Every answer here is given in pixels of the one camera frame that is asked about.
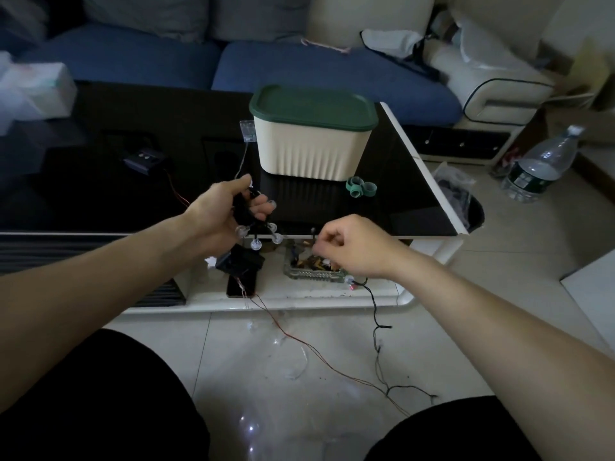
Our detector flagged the green box lid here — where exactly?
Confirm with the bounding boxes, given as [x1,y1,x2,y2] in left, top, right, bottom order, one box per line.
[249,85,380,131]

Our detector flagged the cream sofa armrest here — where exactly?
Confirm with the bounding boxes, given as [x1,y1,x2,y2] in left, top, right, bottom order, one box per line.
[427,0,560,126]

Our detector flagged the copper wire fairy light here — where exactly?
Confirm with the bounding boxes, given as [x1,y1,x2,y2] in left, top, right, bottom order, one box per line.
[235,277,413,418]

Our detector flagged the black string light with bulbs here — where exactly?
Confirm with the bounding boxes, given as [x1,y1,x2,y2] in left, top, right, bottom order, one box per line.
[233,185,439,405]

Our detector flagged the blue sofa seat cushion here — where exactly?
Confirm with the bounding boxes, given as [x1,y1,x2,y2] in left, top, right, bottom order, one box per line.
[211,40,463,126]
[18,21,223,91]

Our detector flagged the person's right forearm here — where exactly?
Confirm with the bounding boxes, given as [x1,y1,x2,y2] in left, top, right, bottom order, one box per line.
[391,254,615,461]

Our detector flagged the cream ribbed storage box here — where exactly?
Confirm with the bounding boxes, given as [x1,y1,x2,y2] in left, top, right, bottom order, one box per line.
[252,115,374,182]

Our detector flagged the white flat board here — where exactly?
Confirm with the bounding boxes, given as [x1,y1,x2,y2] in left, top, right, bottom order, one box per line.
[559,248,615,353]

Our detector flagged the glass ashtray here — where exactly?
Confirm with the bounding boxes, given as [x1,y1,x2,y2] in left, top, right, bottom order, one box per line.
[283,242,350,287]

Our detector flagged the white plastic bag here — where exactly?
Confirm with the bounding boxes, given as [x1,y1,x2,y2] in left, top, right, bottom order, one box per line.
[360,28,425,59]

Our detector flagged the black battery pack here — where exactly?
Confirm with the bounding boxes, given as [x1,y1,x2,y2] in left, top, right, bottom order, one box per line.
[215,248,266,280]

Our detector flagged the tissue pack in plastic bag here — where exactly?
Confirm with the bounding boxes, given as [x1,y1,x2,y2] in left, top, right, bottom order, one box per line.
[0,52,78,136]

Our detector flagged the brown cardboard box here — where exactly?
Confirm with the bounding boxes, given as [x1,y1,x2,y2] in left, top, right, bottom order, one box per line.
[542,90,615,150]

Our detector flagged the person's left forearm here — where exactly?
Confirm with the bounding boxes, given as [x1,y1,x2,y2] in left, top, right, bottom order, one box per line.
[0,206,208,414]

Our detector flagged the black glass coffee table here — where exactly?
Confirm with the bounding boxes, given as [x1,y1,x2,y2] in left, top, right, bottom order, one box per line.
[0,80,471,314]

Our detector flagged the crumpled white plastic sheet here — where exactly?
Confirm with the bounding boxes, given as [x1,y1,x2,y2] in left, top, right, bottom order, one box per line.
[449,12,531,72]

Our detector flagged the bin with black bag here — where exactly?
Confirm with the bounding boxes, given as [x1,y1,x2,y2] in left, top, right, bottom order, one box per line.
[431,162,486,234]

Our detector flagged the person's right hand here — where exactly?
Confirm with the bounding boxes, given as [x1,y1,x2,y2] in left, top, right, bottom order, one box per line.
[312,214,410,280]

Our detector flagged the green tape rings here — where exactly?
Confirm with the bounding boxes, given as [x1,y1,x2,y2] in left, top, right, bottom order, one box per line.
[345,176,378,200]

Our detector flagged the black battery box red wire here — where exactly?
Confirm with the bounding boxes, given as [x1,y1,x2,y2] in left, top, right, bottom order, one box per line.
[121,147,192,208]

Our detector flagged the person's left hand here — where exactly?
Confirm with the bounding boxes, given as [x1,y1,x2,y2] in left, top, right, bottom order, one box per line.
[185,174,278,258]

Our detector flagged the cream back cushion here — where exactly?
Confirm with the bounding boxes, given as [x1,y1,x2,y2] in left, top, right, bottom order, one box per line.
[307,0,437,49]

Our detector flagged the person's black shorts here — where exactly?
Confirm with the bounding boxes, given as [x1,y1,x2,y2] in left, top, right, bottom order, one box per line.
[0,328,545,461]

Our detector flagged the clear plastic water bottle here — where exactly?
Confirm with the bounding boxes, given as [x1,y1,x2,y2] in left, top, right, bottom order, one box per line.
[500,125,586,205]

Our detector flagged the grey back pillow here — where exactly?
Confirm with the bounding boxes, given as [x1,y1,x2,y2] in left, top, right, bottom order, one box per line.
[79,0,209,42]
[209,0,314,44]

